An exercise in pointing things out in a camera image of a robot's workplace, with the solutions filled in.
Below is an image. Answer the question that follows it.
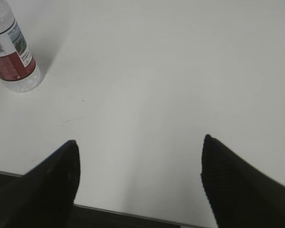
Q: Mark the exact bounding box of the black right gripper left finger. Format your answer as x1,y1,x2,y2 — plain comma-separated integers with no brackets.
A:
0,140,80,228

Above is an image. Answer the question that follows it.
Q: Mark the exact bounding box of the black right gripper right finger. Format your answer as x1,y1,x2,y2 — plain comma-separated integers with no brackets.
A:
201,134,285,228

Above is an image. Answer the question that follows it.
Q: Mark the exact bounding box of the clear water bottle red label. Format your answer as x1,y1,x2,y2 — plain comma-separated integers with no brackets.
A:
0,0,44,93

